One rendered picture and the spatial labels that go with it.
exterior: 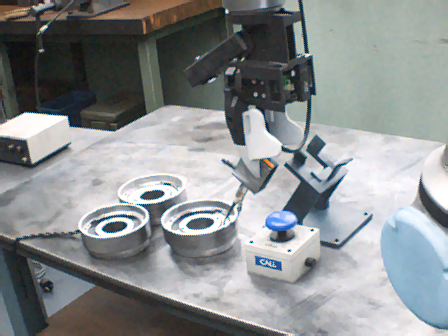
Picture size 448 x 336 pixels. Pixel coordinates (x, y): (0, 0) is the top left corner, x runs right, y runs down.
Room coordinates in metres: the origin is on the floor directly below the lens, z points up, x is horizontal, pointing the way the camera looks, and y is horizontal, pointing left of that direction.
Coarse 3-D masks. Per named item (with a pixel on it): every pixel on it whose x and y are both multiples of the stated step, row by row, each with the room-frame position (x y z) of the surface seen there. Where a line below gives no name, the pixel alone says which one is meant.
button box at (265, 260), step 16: (256, 240) 0.79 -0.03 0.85; (272, 240) 0.79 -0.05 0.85; (288, 240) 0.78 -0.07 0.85; (304, 240) 0.78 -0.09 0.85; (256, 256) 0.78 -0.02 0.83; (272, 256) 0.76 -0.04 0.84; (288, 256) 0.75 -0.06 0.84; (304, 256) 0.77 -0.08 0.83; (256, 272) 0.78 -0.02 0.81; (272, 272) 0.76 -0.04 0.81; (288, 272) 0.75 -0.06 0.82; (304, 272) 0.77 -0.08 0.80
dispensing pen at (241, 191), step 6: (276, 138) 0.82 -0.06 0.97; (282, 144) 0.81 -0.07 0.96; (264, 162) 0.82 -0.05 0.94; (270, 162) 0.83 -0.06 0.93; (276, 162) 0.83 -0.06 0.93; (276, 168) 0.83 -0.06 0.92; (270, 174) 0.83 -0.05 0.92; (240, 186) 0.85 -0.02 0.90; (264, 186) 0.84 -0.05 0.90; (240, 192) 0.85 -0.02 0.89; (258, 192) 0.83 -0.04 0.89; (234, 198) 0.86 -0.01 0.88; (240, 198) 0.85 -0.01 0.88; (234, 204) 0.86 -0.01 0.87; (228, 216) 0.87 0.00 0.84
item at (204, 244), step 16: (176, 208) 0.93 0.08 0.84; (192, 208) 0.94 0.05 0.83; (208, 208) 0.93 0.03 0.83; (224, 208) 0.92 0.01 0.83; (192, 224) 0.91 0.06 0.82; (208, 224) 0.91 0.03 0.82; (176, 240) 0.85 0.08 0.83; (192, 240) 0.84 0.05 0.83; (208, 240) 0.84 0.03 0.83; (224, 240) 0.85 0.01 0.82; (192, 256) 0.85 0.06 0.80; (208, 256) 0.84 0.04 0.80
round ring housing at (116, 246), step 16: (112, 208) 0.96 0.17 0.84; (128, 208) 0.95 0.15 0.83; (80, 224) 0.90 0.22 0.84; (112, 224) 0.93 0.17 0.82; (128, 224) 0.91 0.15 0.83; (144, 224) 0.88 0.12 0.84; (96, 240) 0.86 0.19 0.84; (112, 240) 0.85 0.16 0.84; (128, 240) 0.86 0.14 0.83; (144, 240) 0.88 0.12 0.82; (96, 256) 0.87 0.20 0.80; (112, 256) 0.86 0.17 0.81; (128, 256) 0.87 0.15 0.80
